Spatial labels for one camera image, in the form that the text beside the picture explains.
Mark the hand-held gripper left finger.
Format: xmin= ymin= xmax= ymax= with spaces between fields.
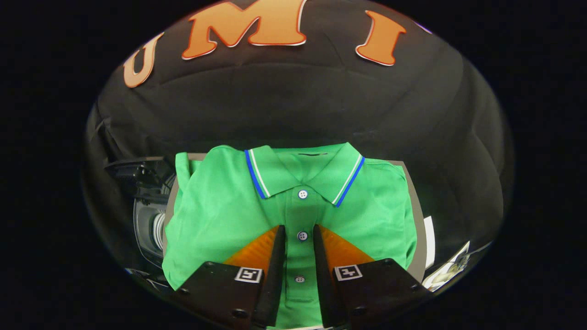
xmin=172 ymin=225 xmax=286 ymax=330

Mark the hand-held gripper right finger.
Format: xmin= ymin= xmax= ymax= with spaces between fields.
xmin=313 ymin=224 xmax=434 ymax=330

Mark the green polo shirt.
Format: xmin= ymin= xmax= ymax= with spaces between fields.
xmin=162 ymin=142 xmax=418 ymax=330

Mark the dark grey washing machine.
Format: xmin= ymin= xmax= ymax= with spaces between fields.
xmin=105 ymin=156 xmax=180 ymax=272

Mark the transparent washing machine lid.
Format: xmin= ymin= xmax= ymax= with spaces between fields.
xmin=105 ymin=157 xmax=177 ymax=204

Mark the grey side table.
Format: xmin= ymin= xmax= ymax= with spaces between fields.
xmin=163 ymin=153 xmax=428 ymax=283

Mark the white paper sheet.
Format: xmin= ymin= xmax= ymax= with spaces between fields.
xmin=423 ymin=216 xmax=436 ymax=271

